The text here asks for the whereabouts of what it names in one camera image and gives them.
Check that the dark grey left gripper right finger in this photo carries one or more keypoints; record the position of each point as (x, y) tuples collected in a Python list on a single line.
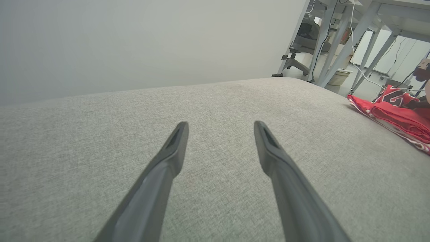
[(292, 201)]

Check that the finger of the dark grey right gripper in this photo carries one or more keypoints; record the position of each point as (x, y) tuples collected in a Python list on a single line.
[(419, 104)]

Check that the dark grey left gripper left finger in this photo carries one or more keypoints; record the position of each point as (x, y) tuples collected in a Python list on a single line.
[(153, 191)]

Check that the red garment with white stripes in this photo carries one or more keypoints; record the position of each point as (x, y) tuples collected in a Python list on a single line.
[(399, 117)]

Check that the white plastic laundry basket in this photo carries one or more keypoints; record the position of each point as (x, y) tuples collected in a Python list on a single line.
[(338, 78)]

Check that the grey metal-legged table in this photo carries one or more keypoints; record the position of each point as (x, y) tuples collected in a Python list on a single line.
[(349, 40)]

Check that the grey fabric sofa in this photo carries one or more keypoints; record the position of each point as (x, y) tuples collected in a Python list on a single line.
[(218, 107)]

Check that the grey office swivel chair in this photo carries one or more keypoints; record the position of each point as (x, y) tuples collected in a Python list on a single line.
[(297, 64)]

